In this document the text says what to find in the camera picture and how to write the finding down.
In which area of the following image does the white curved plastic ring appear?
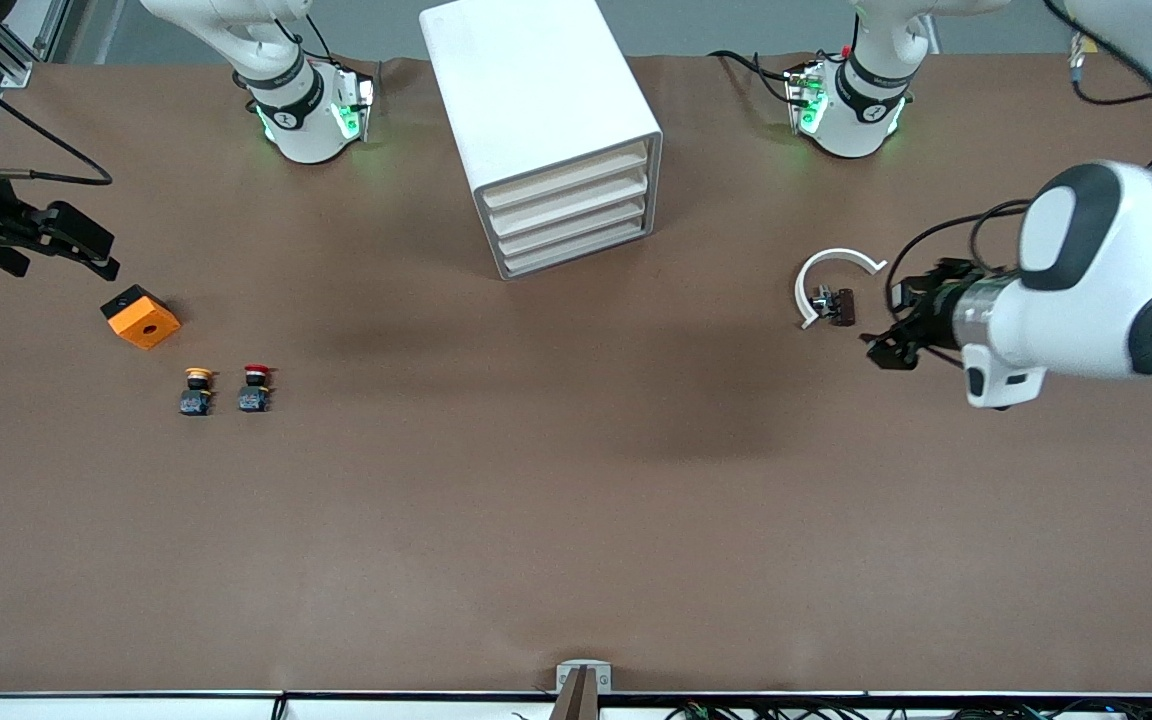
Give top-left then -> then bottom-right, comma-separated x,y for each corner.
794,247 -> 888,331

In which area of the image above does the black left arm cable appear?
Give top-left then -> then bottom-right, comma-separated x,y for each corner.
884,0 -> 1152,303

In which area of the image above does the brown paper table cover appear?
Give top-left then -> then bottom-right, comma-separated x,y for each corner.
0,52 -> 1152,698

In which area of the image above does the red push button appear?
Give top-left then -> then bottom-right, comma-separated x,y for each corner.
238,364 -> 277,414

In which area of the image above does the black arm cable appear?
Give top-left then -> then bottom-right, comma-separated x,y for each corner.
0,38 -> 114,187
884,0 -> 1152,303

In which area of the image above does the grey metal edge bracket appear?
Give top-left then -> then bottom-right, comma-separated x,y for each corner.
556,660 -> 613,694

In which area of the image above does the aluminium frame profile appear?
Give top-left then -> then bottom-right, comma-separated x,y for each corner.
0,0 -> 74,89

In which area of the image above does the yellow push button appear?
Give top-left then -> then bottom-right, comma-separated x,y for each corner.
179,367 -> 217,418

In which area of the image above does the black base cable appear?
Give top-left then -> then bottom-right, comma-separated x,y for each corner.
708,50 -> 802,107

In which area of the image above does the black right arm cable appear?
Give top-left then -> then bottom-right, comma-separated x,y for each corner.
0,38 -> 114,187

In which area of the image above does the orange box with hole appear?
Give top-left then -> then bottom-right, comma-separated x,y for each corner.
100,284 -> 182,351

